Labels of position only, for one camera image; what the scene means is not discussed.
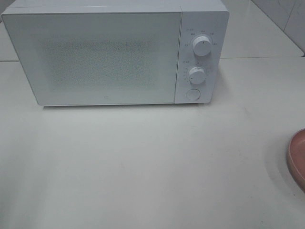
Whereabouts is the round white door button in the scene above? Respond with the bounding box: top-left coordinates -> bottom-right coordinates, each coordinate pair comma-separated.
186,89 -> 201,101

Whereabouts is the white timer knob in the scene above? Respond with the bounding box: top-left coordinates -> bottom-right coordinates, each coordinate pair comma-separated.
188,67 -> 207,84

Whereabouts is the white microwave door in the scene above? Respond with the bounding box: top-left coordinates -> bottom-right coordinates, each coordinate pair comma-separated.
3,12 -> 181,106

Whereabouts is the pink round plate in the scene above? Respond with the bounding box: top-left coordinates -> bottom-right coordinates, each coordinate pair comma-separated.
286,129 -> 305,192

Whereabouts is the upper white power knob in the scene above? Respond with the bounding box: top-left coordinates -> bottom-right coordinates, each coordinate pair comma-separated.
192,34 -> 212,57

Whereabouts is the white microwave oven body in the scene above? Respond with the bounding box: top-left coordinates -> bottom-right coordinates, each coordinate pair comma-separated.
1,0 -> 229,105

